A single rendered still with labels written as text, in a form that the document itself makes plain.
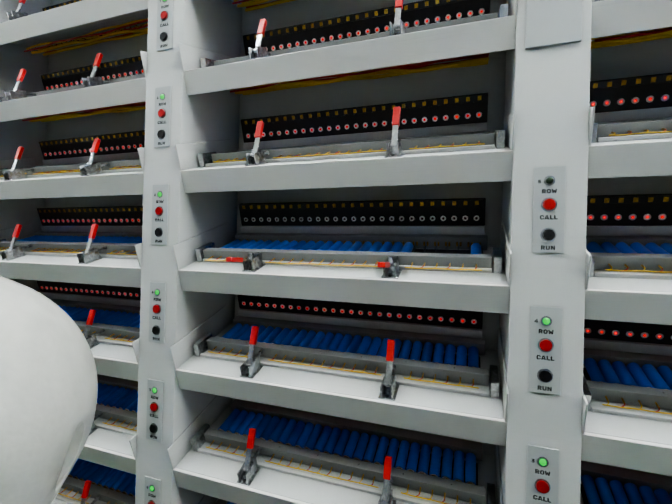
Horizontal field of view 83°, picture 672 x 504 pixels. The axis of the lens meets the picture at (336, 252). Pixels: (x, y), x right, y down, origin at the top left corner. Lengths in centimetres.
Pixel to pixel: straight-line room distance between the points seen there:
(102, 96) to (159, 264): 41
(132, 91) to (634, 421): 107
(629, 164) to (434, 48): 33
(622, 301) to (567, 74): 32
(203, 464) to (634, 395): 76
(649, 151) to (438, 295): 34
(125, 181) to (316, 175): 44
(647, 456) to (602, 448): 5
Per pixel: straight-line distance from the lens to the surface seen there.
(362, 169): 65
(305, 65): 76
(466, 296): 62
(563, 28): 69
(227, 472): 88
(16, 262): 120
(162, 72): 93
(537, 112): 65
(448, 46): 70
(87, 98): 108
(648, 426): 72
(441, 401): 67
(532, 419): 66
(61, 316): 19
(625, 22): 72
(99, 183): 100
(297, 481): 83
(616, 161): 66
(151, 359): 89
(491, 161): 63
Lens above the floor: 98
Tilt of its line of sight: level
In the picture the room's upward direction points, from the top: 1 degrees clockwise
